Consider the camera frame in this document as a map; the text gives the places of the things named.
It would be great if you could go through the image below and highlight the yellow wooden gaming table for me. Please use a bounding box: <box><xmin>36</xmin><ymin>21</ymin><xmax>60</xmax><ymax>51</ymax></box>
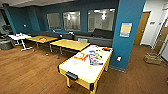
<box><xmin>57</xmin><ymin>44</ymin><xmax>114</xmax><ymax>94</ymax></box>

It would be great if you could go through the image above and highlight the white box on sofa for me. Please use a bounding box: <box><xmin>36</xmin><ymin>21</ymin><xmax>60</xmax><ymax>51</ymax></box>
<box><xmin>77</xmin><ymin>37</ymin><xmax>89</xmax><ymax>44</ymax></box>

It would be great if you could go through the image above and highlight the orange red game box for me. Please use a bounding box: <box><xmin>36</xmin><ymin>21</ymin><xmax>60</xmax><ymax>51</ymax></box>
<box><xmin>73</xmin><ymin>52</ymin><xmax>89</xmax><ymax>62</ymax></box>

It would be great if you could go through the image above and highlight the red and black box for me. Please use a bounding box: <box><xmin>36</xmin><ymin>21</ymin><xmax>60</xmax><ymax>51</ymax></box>
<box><xmin>101</xmin><ymin>47</ymin><xmax>113</xmax><ymax>52</ymax></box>

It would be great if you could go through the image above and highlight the black sofa cushion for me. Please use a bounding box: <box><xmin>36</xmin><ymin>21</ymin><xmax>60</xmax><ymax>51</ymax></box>
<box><xmin>92</xmin><ymin>28</ymin><xmax>115</xmax><ymax>40</ymax></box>

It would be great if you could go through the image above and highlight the small orange item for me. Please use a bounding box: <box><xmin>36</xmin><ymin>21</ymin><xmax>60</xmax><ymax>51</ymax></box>
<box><xmin>39</xmin><ymin>37</ymin><xmax>48</xmax><ymax>43</ymax></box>

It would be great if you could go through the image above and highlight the wooden door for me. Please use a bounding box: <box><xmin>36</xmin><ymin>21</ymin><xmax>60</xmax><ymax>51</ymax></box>
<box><xmin>133</xmin><ymin>11</ymin><xmax>151</xmax><ymax>47</ymax></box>

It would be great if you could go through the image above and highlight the small white table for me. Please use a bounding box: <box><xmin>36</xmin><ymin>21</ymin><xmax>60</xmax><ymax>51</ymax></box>
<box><xmin>7</xmin><ymin>32</ymin><xmax>34</xmax><ymax>52</ymax></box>

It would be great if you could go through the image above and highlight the small grey door plate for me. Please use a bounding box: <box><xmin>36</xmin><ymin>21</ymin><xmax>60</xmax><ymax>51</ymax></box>
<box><xmin>149</xmin><ymin>20</ymin><xmax>156</xmax><ymax>26</ymax></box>

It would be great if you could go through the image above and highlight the dark round trash bin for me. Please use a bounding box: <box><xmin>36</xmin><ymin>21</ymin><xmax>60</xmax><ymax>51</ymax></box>
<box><xmin>0</xmin><ymin>37</ymin><xmax>13</xmax><ymax>51</ymax></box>

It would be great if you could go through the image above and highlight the interior wall window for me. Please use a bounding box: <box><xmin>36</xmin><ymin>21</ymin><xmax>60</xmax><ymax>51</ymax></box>
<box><xmin>87</xmin><ymin>7</ymin><xmax>116</xmax><ymax>34</ymax></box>
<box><xmin>46</xmin><ymin>12</ymin><xmax>63</xmax><ymax>31</ymax></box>
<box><xmin>62</xmin><ymin>10</ymin><xmax>82</xmax><ymax>32</ymax></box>

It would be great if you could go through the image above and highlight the white floor level wall outlet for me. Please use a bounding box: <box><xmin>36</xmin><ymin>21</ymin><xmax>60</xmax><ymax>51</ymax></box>
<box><xmin>116</xmin><ymin>55</ymin><xmax>123</xmax><ymax>63</ymax></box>

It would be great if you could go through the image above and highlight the grey wall bench sofa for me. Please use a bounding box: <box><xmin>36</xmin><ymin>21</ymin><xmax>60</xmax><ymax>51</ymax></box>
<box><xmin>28</xmin><ymin>28</ymin><xmax>115</xmax><ymax>48</ymax></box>

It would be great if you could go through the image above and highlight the small framed wall sign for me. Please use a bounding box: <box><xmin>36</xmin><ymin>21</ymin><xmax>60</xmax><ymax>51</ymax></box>
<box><xmin>119</xmin><ymin>22</ymin><xmax>133</xmax><ymax>39</ymax></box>

